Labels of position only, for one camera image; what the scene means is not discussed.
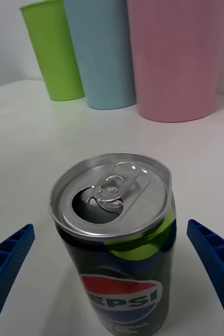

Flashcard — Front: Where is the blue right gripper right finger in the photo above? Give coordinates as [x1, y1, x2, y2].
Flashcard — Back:
[187, 219, 224, 334]

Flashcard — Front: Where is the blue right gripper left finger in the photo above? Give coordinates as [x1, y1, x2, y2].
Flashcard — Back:
[0, 223, 36, 336]

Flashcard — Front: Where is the black drink can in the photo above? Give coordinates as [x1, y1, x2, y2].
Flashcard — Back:
[48, 151, 177, 336]

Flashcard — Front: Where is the pink plastic bin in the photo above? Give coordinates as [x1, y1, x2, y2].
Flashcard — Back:
[126, 0, 224, 123]

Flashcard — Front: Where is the green plastic bin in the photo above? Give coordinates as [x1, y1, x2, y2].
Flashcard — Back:
[19, 0, 86, 102]

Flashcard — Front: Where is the pale blue plastic bin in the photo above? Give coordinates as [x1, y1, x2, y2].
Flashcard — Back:
[62, 0, 137, 110]

